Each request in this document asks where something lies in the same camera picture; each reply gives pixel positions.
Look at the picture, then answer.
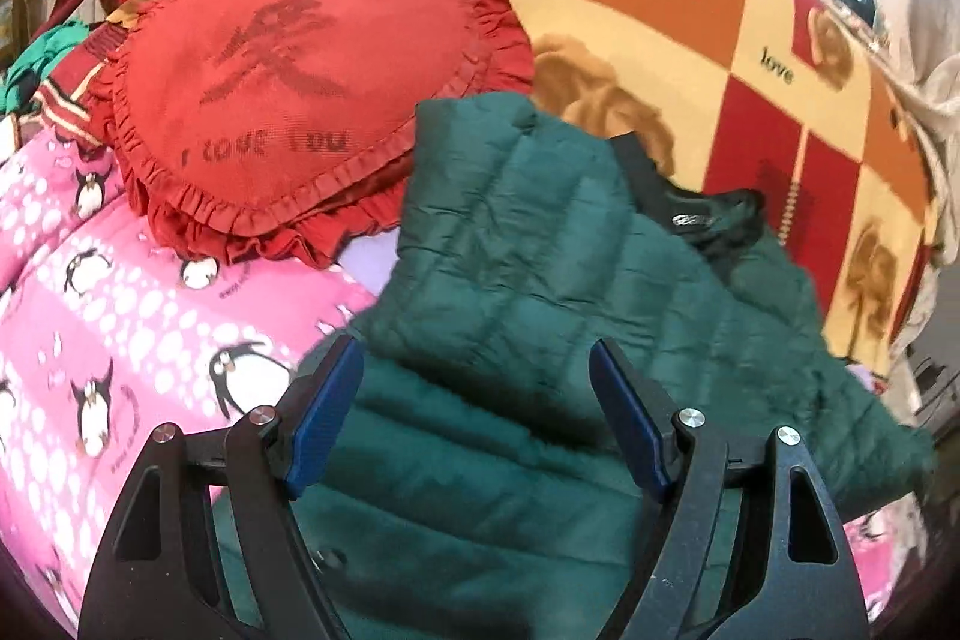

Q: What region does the red heart-shaped frilled pillow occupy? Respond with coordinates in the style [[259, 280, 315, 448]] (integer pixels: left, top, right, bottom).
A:
[[81, 0, 537, 270]]

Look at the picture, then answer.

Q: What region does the orange checkered rose blanket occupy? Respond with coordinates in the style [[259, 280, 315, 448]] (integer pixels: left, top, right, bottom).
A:
[[202, 0, 946, 378]]

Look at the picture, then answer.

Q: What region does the green quilted jacket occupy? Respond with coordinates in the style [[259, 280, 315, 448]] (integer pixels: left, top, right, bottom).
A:
[[214, 91, 938, 640]]

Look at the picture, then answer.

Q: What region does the lilac jacket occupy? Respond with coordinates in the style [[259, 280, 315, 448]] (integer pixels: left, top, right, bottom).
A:
[[341, 231, 406, 304]]

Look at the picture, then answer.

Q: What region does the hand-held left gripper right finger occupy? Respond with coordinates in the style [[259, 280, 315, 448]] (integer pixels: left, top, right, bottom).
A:
[[589, 338, 871, 640]]

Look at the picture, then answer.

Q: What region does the pink penguin print blanket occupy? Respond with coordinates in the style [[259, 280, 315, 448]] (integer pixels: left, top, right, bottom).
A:
[[0, 130, 912, 637]]

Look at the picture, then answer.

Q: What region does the maroon striped cloth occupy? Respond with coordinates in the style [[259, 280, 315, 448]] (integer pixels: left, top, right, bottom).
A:
[[34, 25, 125, 150]]

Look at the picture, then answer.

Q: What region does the green cloth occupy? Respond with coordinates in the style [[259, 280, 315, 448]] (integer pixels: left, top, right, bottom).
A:
[[0, 19, 91, 116]]

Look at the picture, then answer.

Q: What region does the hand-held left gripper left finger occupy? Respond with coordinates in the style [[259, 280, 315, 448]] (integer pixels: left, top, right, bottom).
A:
[[77, 334, 368, 640]]

